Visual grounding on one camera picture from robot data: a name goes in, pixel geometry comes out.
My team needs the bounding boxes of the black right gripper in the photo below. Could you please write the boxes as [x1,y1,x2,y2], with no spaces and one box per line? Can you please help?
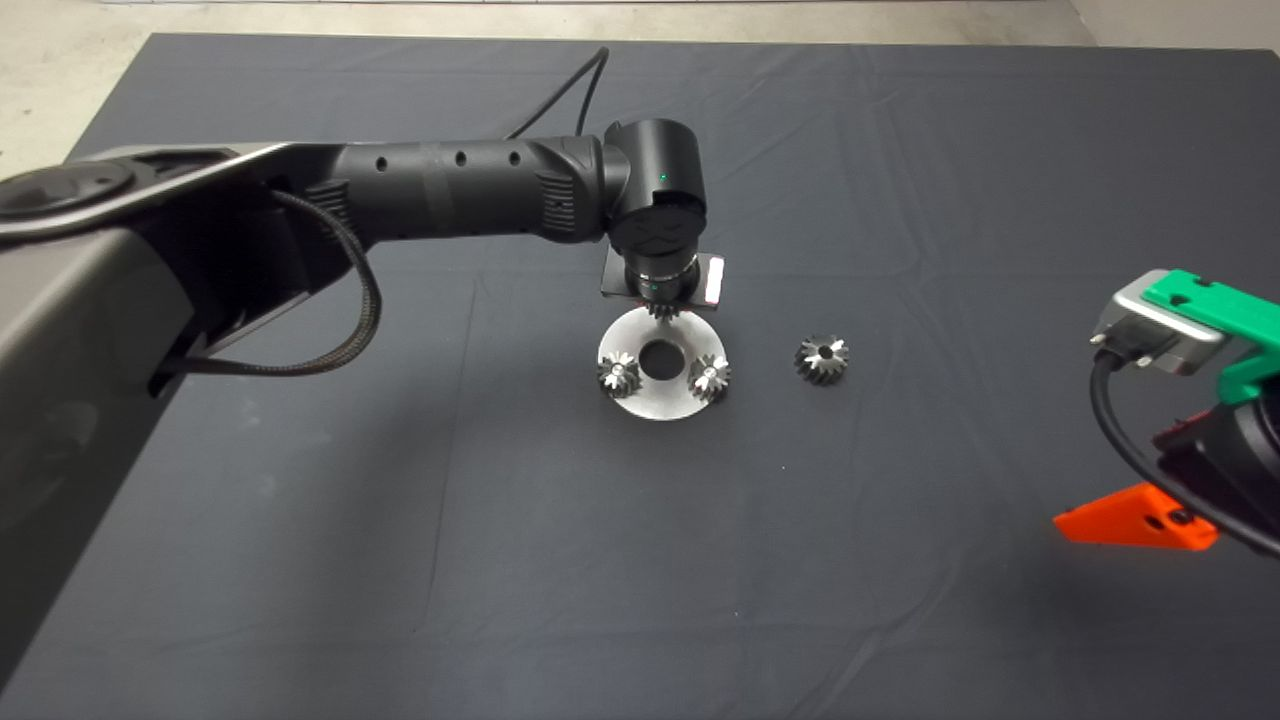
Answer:
[1053,398,1263,551]

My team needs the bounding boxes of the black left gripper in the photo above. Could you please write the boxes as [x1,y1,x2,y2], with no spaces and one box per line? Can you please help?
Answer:
[602,250,725,312]

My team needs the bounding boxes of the large steel gear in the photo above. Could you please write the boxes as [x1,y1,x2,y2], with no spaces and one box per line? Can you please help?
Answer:
[794,334,850,386]

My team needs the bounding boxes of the round metal plate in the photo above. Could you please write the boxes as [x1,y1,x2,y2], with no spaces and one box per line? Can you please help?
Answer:
[597,308,728,423]

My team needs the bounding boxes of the dark grey table cloth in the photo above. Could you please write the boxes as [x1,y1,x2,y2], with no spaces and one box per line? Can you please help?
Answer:
[0,30,1280,720]

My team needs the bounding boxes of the right black camera cable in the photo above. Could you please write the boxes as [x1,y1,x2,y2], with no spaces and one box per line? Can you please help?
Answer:
[1088,350,1280,561]

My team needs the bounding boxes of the black camera cable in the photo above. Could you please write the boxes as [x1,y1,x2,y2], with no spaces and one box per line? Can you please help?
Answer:
[505,47,609,141]
[1088,350,1280,561]

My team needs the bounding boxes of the right silver camera box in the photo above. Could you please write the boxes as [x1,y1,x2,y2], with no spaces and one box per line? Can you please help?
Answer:
[1090,270,1226,377]

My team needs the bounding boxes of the left black camera cable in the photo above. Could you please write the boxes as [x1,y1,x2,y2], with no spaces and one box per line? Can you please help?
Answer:
[505,47,609,141]

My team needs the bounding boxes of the right green camera mount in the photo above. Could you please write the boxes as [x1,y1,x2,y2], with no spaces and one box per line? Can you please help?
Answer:
[1142,268,1280,406]

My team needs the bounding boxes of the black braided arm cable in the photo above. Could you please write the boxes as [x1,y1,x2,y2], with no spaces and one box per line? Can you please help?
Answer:
[155,190,383,377]

